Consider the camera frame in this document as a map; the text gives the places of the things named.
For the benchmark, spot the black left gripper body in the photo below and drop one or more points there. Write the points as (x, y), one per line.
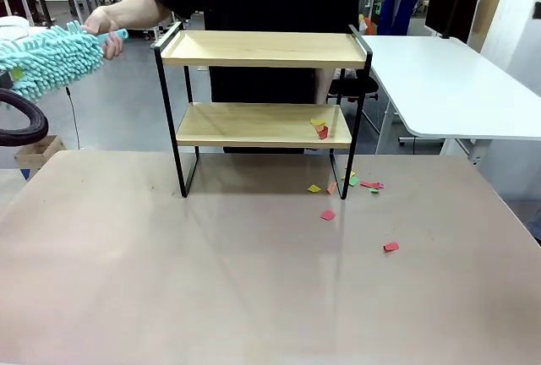
(4, 81)

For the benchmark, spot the teal chenille duster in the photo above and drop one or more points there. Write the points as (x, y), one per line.
(55, 58)

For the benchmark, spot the yellow paper scrap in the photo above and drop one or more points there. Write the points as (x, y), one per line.
(349, 175)
(314, 188)
(318, 122)

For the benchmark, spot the long orange paper scrap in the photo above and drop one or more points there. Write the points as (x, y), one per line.
(331, 188)

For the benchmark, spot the large red paper scrap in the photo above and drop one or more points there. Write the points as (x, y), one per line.
(327, 215)

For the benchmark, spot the long red paper scrap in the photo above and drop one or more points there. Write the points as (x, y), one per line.
(367, 184)

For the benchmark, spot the person's left forearm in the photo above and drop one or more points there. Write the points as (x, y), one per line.
(322, 84)

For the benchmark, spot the person's right forearm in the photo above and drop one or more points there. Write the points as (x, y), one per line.
(135, 12)

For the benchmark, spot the two-tier wood and black shelf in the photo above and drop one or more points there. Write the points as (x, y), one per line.
(262, 56)

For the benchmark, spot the person's right hand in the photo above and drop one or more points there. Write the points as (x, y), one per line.
(99, 23)

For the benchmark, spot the white side table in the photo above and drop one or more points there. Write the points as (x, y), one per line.
(36, 30)

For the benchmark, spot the white cloth bundle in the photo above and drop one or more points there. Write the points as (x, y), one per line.
(10, 25)

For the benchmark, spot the open cardboard box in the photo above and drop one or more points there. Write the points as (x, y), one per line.
(40, 151)

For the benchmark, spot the black office chair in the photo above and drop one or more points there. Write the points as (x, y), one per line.
(353, 86)

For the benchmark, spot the orange and yellow object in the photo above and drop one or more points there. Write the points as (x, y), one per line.
(362, 23)

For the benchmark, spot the black monitor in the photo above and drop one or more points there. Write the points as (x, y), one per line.
(444, 1)

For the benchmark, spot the large white desk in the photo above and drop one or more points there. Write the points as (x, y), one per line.
(465, 86)

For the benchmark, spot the white panel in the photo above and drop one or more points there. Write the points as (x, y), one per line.
(520, 52)

